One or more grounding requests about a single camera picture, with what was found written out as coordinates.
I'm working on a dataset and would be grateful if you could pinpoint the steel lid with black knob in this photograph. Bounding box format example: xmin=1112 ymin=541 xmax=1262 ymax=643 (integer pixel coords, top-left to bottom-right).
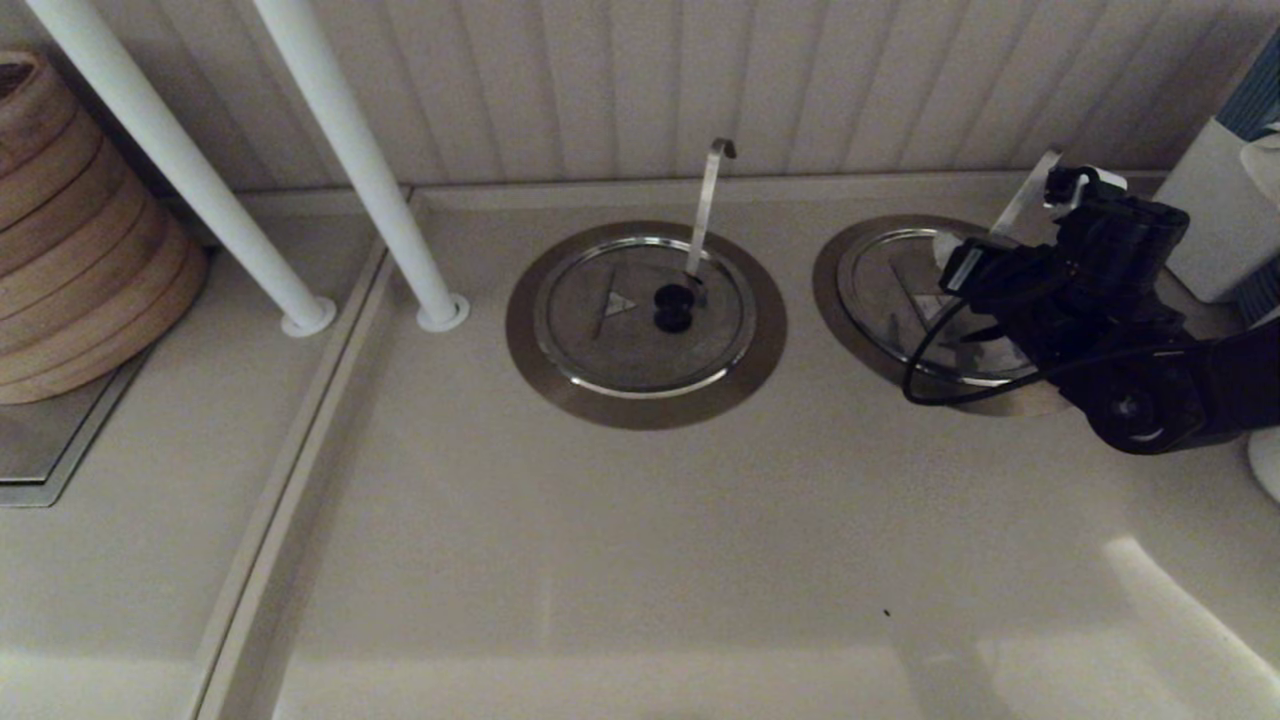
xmin=838 ymin=228 xmax=1061 ymax=387
xmin=533 ymin=235 xmax=758 ymax=400

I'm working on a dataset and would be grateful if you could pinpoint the steel ladle with straight handle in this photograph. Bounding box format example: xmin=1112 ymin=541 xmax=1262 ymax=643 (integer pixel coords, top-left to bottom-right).
xmin=990 ymin=150 xmax=1063 ymax=241

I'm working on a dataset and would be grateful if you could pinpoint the white box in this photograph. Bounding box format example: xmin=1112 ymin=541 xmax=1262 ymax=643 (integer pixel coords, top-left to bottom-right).
xmin=1155 ymin=118 xmax=1280 ymax=304

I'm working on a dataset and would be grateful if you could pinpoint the white paper napkin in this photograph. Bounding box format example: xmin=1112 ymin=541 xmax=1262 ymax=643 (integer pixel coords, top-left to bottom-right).
xmin=1240 ymin=135 xmax=1280 ymax=206

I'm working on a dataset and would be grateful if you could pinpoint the white cup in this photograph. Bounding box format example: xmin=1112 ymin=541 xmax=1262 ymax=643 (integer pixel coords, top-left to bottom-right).
xmin=1247 ymin=428 xmax=1280 ymax=504

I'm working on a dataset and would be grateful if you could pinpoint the white metal pole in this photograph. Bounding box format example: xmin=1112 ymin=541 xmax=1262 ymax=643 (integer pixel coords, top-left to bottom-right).
xmin=253 ymin=0 xmax=471 ymax=333
xmin=25 ymin=0 xmax=338 ymax=338

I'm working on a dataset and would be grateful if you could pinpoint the beige counter divider strip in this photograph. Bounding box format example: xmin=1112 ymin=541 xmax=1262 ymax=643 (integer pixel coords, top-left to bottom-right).
xmin=195 ymin=190 xmax=414 ymax=720

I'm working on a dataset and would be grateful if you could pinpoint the bamboo steamer stack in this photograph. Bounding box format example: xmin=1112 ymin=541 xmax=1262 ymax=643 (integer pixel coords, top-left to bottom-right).
xmin=0 ymin=50 xmax=211 ymax=406

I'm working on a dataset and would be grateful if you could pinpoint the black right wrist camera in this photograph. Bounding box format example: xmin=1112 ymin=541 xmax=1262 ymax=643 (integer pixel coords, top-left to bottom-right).
xmin=1045 ymin=165 xmax=1191 ymax=313

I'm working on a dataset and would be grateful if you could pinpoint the steel pot well ring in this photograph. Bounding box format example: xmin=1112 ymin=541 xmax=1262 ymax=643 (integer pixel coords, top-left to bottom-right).
xmin=505 ymin=220 xmax=789 ymax=431
xmin=812 ymin=214 xmax=1101 ymax=417

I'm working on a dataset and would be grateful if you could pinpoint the left steel ladle handle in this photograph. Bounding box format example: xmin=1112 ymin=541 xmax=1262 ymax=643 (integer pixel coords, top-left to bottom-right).
xmin=685 ymin=138 xmax=738 ymax=284

